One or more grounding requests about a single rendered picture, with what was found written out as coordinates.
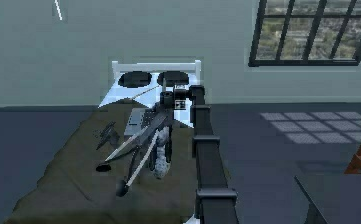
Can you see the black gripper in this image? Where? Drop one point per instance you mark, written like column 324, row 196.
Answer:
column 167, row 99

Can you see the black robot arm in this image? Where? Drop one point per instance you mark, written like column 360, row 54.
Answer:
column 208, row 160

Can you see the black pillow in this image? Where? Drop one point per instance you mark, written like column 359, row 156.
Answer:
column 134, row 79
column 174, row 77

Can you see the grey white plush toy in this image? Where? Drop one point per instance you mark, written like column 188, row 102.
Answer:
column 162, row 156

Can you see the grey laptop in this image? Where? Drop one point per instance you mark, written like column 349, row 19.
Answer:
column 134, row 122

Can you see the white bed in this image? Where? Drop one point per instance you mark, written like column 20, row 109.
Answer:
column 123, row 95

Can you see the olive green blanket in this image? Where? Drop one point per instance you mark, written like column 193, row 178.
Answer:
column 74, row 180

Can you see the black framed window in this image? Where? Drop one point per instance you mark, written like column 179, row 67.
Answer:
column 289, row 36

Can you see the dark grey table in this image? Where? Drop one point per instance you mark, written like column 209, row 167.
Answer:
column 341, row 200

